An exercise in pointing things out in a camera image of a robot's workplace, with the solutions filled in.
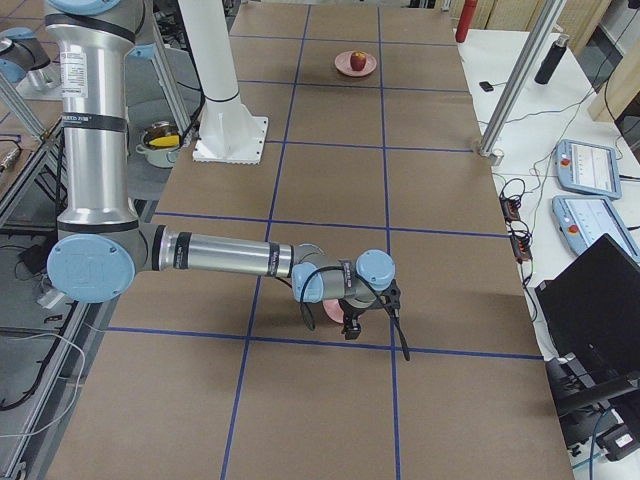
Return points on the pink bowl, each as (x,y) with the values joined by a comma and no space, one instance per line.
(333,310)

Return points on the pink plate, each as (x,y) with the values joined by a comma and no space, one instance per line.
(341,63)

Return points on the near blue teach pendant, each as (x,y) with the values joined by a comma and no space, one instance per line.
(584,219)

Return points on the red bottle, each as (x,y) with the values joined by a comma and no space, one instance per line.
(465,19)

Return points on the black bottle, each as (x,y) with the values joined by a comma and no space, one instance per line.
(552,59)

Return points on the red apple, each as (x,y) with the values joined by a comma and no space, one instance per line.
(358,61)

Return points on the black laptop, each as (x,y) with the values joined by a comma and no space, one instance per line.
(592,308)

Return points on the white camera mast base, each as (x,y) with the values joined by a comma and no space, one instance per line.
(228,132)

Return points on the aluminium frame post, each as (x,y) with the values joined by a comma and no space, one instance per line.
(532,48)

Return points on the blue teach pendant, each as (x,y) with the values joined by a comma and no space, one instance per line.
(584,219)
(587,169)

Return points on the far blue teach pendant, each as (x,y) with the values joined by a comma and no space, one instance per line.
(587,169)

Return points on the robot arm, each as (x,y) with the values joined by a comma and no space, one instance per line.
(102,244)
(24,58)

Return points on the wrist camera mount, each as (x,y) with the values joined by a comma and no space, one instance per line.
(390,298)

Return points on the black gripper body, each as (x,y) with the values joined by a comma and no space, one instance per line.
(348,315)

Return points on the small black square device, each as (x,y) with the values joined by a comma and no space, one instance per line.
(486,86)

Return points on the white enamel pot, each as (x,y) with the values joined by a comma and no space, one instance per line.
(160,144)

